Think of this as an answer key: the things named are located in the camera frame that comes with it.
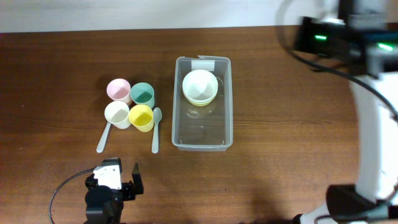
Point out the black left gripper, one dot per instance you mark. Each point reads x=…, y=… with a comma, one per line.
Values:
x=130, y=190

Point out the pale plastic fork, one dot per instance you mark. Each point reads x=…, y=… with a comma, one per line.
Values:
x=103, y=139

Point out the yellow plastic cup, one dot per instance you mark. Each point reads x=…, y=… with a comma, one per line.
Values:
x=141, y=117

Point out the pale plastic spoon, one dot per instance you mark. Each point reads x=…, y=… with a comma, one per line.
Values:
x=155, y=140

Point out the white plastic cup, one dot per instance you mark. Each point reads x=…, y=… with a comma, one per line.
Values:
x=117, y=113

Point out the teal plastic cup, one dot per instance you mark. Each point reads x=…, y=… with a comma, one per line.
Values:
x=143, y=94

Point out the pink plastic cup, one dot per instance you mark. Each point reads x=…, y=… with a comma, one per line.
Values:
x=119, y=90

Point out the yellow plastic bowl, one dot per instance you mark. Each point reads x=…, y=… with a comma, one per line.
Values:
x=200, y=102

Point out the white plastic bowl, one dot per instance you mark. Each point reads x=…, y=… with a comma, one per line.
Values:
x=200, y=85

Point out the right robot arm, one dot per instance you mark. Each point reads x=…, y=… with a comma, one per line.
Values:
x=360, y=38

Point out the clear plastic container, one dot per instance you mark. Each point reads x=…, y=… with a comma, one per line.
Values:
x=203, y=128

